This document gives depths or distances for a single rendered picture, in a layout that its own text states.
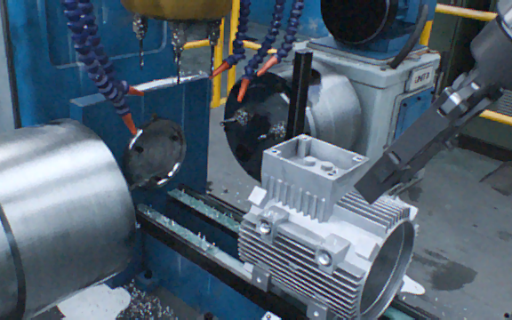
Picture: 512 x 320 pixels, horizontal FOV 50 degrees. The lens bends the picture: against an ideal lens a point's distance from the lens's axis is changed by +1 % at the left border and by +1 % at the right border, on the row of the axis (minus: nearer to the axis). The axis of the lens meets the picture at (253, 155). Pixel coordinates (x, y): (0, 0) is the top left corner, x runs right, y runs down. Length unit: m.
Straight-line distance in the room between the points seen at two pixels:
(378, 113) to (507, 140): 2.80
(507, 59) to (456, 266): 0.77
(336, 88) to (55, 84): 0.55
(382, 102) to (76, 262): 0.76
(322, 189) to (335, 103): 0.41
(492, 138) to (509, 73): 3.48
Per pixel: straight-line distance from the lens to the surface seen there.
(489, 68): 0.55
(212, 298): 0.97
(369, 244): 0.71
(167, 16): 0.86
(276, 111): 1.10
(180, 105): 1.08
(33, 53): 1.02
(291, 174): 0.77
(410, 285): 1.16
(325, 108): 1.10
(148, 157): 1.05
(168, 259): 1.02
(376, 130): 1.26
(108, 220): 0.75
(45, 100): 1.05
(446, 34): 4.02
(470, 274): 1.25
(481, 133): 4.04
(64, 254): 0.73
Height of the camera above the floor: 1.47
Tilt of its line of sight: 25 degrees down
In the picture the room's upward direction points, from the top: 5 degrees clockwise
